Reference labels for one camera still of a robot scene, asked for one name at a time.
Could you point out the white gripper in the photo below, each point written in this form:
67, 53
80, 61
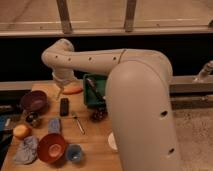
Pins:
62, 79

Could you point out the black eraser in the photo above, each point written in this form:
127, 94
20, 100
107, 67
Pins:
64, 106

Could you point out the red bowl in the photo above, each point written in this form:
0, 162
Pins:
51, 148

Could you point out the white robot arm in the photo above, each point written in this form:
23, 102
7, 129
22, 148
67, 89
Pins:
137, 100

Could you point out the purple bowl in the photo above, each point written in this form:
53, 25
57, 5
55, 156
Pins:
34, 101

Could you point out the orange carrot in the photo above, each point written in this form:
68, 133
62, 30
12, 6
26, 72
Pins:
72, 90

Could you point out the green plastic bin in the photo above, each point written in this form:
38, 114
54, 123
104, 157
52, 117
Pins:
90, 100

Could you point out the blue sponge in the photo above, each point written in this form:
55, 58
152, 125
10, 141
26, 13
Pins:
54, 125

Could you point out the small dark can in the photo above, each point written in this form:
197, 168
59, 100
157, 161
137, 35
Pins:
33, 119

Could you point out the black tool in bin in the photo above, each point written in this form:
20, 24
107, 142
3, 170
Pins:
94, 89

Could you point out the dark red grapes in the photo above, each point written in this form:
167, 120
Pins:
99, 114

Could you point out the orange fruit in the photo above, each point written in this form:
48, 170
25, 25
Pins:
21, 131

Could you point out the blue cup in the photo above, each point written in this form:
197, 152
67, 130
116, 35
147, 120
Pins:
74, 153

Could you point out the blue-grey cloth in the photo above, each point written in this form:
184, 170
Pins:
27, 151

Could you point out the white cup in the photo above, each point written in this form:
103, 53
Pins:
112, 142

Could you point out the grey tap fixture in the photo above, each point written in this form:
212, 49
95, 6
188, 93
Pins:
205, 72

